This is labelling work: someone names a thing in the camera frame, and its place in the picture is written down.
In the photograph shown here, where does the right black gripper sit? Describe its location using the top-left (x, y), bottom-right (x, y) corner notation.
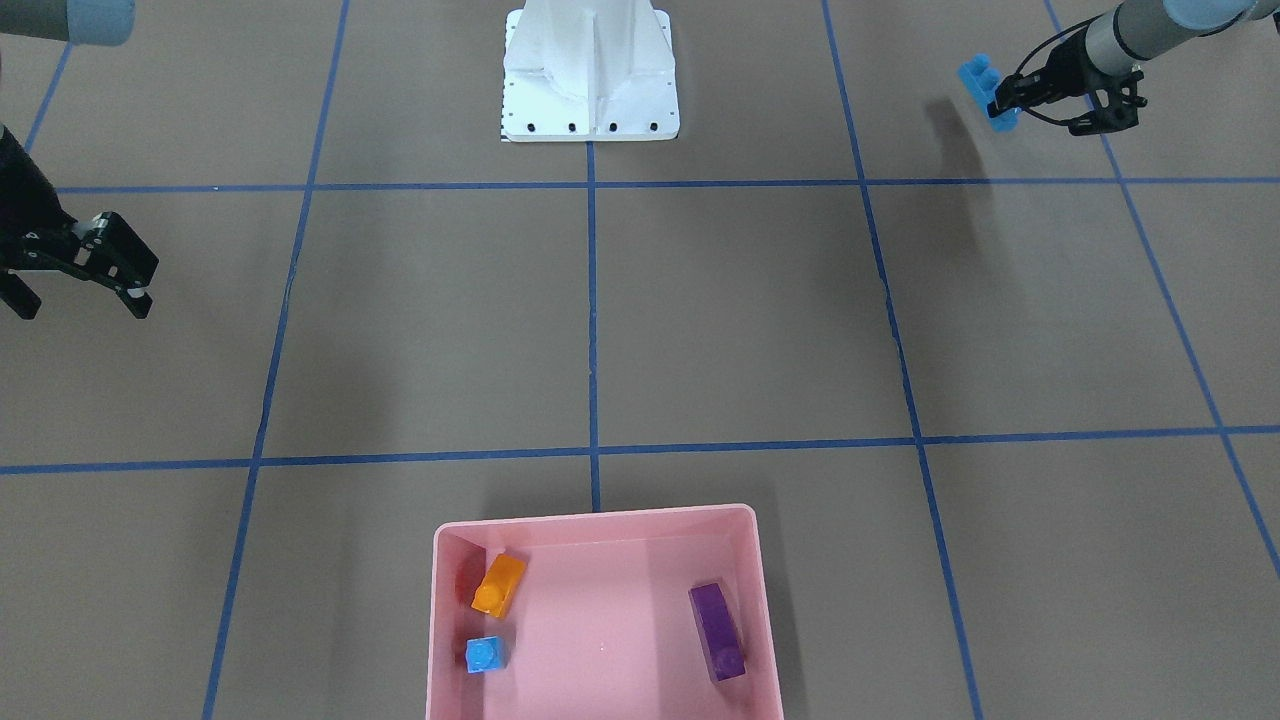
top-left (1, 126), bottom-right (159, 319)

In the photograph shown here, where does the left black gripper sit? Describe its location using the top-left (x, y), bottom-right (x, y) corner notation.
top-left (986, 36), bottom-right (1097, 119)

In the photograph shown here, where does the long blue toy block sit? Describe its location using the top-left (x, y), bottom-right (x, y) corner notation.
top-left (956, 53), bottom-right (1021, 133)

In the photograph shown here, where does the orange toy block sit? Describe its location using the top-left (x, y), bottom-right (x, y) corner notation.
top-left (470, 553), bottom-right (527, 619)

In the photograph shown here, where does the small blue toy block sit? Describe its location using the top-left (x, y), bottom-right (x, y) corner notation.
top-left (463, 635), bottom-right (508, 674)

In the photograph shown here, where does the purple toy block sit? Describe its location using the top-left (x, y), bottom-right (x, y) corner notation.
top-left (689, 583), bottom-right (748, 682)

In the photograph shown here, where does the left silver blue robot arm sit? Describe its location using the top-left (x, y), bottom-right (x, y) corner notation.
top-left (973, 1), bottom-right (1277, 136)

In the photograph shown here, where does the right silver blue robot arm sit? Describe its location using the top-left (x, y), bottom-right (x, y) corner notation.
top-left (1, 1), bottom-right (157, 320)

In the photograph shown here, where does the pink plastic box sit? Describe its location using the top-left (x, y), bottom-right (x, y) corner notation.
top-left (425, 503), bottom-right (785, 719)

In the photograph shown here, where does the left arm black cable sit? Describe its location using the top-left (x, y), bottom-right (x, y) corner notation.
top-left (1012, 20), bottom-right (1111, 127)

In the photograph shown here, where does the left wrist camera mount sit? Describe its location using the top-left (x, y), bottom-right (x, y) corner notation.
top-left (1066, 67), bottom-right (1148, 137)

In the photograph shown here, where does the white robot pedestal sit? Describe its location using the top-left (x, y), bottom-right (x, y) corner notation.
top-left (500, 1), bottom-right (681, 143)

